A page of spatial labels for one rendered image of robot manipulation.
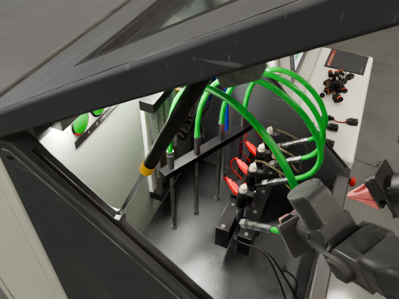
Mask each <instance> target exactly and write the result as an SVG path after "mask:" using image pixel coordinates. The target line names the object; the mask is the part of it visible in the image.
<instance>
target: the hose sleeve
mask: <svg viewBox="0 0 399 299"><path fill-rule="evenodd" d="M245 227H246V228H249V229H252V230H257V231H262V232H265V233H270V234H273V233H272V232H271V227H274V226H273V225H270V224H264V223H260V222H255V221H250V220H247V221H245Z"/></svg>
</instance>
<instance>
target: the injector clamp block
mask: <svg viewBox="0 0 399 299"><path fill-rule="evenodd" d="M272 160H275V159H273V158H272V154H271V157H270V159H269V161H268V163H269V162H270V161H272ZM278 176H279V173H278V172H277V171H275V170H274V169H272V168H271V167H267V168H266V169H265V171H264V174H263V175H262V178H261V181H263V180H267V179H268V180H269V179H276V178H278ZM261 181H260V182H261ZM274 187H275V186H269V187H259V188H257V190H256V192H255V195H254V197H253V198H252V199H251V203H254V204H255V208H253V209H249V210H248V212H247V214H246V217H243V219H247V220H250V221H255V222H260V223H264V220H265V217H266V214H267V211H268V206H269V202H270V197H271V195H272V192H273V190H274ZM236 211H237V208H236V199H234V198H231V197H230V198H229V200H228V202H227V204H226V207H225V209H224V211H223V213H222V215H221V217H220V219H219V221H218V223H217V225H216V233H215V243H214V244H216V245H218V246H221V247H224V248H228V245H229V243H230V241H231V239H232V236H233V233H234V232H235V224H236ZM259 233H260V231H257V230H252V229H249V228H242V227H241V228H240V231H239V234H238V235H237V243H236V252H238V253H241V254H243V255H246V256H249V254H250V251H251V247H248V246H245V245H242V244H240V243H239V242H238V240H240V241H241V242H244V243H246V244H250V245H253V243H254V241H255V237H256V236H257V237H258V236H259Z"/></svg>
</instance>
